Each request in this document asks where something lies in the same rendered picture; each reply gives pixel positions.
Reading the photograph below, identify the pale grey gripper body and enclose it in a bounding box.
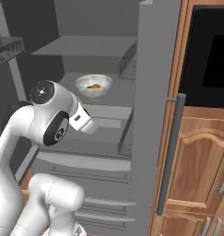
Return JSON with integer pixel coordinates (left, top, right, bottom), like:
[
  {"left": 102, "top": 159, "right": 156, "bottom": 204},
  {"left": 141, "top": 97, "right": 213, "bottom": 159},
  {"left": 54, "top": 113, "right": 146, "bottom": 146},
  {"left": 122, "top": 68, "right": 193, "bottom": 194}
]
[{"left": 80, "top": 117, "right": 100, "bottom": 136}]

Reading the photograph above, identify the short pale fridge shelf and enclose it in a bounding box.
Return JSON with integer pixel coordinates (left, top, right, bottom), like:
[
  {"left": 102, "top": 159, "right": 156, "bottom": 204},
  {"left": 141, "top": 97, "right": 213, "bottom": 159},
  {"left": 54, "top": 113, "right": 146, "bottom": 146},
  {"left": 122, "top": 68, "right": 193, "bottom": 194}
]
[{"left": 81, "top": 103, "right": 134, "bottom": 130}]

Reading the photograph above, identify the white speckled bowl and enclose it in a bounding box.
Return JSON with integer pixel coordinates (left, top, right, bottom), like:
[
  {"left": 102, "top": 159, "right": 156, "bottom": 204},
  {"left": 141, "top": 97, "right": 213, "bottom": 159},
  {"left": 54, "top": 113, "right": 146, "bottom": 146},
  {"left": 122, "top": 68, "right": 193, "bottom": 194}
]
[{"left": 75, "top": 74, "right": 113, "bottom": 101}]

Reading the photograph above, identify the pale grey fridge drawer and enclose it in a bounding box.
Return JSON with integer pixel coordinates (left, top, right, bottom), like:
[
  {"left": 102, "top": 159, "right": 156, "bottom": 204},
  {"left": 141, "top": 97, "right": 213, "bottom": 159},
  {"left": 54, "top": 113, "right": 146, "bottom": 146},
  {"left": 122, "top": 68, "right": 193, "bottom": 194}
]
[{"left": 35, "top": 151, "right": 132, "bottom": 173}]

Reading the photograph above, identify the clear fridge door bin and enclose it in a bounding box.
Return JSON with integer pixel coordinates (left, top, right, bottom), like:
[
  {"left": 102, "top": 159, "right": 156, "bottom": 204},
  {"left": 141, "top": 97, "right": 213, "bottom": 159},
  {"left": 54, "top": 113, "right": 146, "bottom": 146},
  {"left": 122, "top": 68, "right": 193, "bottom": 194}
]
[{"left": 117, "top": 41, "right": 139, "bottom": 81}]

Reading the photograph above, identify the wide grey fridge shelf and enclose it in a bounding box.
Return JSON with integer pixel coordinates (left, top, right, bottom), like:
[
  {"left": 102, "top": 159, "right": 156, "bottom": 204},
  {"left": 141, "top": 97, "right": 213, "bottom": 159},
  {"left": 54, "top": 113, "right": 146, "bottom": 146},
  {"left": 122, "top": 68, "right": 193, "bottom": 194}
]
[{"left": 30, "top": 35, "right": 139, "bottom": 59}]

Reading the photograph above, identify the grey fridge door with bin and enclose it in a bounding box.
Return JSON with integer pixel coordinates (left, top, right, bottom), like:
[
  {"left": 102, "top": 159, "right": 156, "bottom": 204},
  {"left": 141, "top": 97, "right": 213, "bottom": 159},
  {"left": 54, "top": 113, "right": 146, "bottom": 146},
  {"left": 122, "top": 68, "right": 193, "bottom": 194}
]
[{"left": 0, "top": 0, "right": 36, "bottom": 185}]

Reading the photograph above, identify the grey open fridge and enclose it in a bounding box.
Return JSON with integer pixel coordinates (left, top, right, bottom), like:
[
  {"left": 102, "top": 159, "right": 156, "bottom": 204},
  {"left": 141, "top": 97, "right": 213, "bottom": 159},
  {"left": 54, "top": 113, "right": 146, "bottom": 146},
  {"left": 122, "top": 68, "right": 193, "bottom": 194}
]
[{"left": 0, "top": 0, "right": 183, "bottom": 236}]

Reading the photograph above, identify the clear wide door bin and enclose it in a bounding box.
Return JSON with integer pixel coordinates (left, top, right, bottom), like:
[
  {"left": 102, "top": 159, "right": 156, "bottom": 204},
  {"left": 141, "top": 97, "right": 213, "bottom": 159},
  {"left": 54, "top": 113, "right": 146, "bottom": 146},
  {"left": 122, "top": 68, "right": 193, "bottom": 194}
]
[{"left": 0, "top": 36, "right": 27, "bottom": 71}]

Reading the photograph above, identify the wooden arched cupboard door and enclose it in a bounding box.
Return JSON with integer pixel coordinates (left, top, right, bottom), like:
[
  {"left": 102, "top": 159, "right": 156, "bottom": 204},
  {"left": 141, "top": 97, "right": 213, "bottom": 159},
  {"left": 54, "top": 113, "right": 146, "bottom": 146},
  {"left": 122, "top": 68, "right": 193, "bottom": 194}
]
[{"left": 165, "top": 115, "right": 224, "bottom": 210}]

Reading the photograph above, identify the black built-in oven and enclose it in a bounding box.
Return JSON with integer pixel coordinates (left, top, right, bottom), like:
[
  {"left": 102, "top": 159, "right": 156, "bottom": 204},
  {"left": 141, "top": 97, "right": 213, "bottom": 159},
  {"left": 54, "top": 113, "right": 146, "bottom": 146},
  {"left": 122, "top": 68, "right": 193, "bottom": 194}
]
[{"left": 179, "top": 4, "right": 224, "bottom": 109}]

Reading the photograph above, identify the grey fridge door handle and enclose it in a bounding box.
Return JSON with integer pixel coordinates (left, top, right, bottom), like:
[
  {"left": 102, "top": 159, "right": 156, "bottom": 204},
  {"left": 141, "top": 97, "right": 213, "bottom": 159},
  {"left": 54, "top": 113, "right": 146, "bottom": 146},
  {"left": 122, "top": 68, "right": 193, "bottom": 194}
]
[{"left": 150, "top": 93, "right": 187, "bottom": 217}]

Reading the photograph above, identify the grey cupboard handle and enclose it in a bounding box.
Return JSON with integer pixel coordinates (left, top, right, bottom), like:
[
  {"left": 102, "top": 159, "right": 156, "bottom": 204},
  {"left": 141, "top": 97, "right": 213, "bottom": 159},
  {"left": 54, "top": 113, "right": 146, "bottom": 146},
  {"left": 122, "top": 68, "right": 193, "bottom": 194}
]
[
  {"left": 211, "top": 217, "right": 224, "bottom": 236},
  {"left": 217, "top": 161, "right": 224, "bottom": 195},
  {"left": 201, "top": 216, "right": 212, "bottom": 236}
]

